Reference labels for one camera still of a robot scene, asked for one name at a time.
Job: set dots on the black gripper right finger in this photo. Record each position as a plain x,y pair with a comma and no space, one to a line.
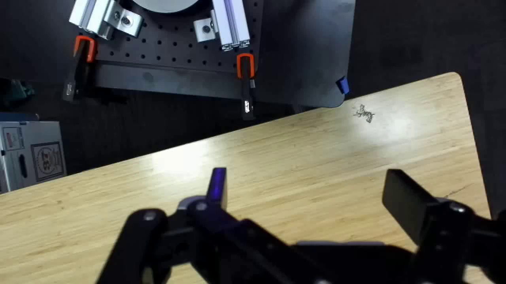
443,230

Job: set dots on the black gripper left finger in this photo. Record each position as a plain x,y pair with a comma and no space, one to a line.
222,246

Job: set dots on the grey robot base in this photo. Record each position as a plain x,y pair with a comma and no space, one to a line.
163,3

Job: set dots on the orange and black clamp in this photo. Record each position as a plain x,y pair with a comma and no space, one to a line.
245,79
84,57

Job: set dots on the blue tape piece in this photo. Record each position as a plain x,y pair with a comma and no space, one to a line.
343,85

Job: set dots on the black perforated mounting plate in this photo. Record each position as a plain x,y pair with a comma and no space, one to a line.
294,52

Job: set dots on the grey control box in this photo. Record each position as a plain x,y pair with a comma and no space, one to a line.
32,155

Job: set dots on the aluminium extrusion bar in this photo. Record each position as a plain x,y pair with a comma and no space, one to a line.
97,13
229,24

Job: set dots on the aluminium corner bracket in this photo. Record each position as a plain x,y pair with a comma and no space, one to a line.
204,30

